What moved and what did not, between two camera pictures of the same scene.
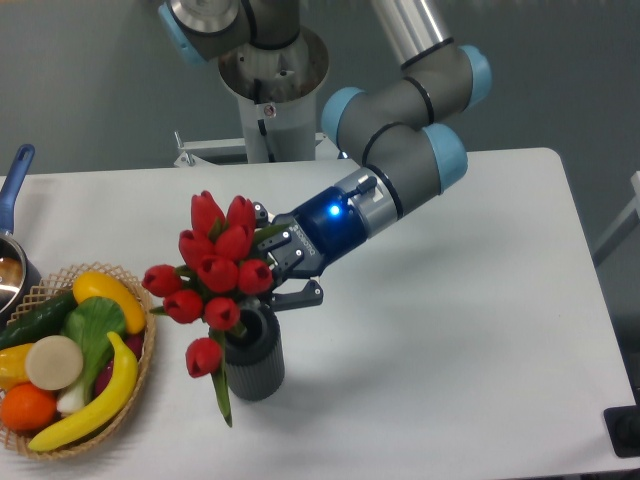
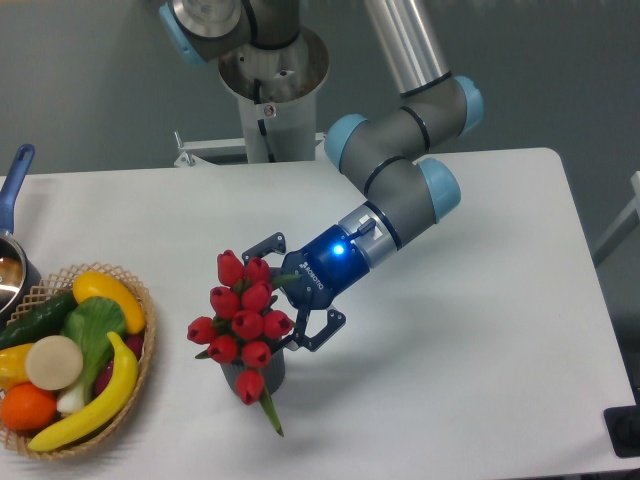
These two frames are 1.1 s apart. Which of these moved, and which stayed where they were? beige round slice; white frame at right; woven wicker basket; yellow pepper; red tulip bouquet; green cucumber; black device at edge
Moved: red tulip bouquet
Stayed: black device at edge; green cucumber; white frame at right; woven wicker basket; beige round slice; yellow pepper
